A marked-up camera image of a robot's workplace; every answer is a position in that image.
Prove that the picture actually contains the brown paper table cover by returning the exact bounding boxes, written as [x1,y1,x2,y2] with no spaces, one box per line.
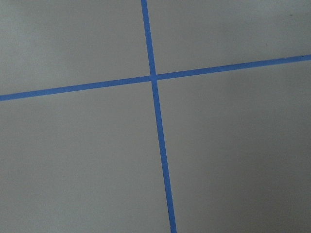
[0,0,311,233]

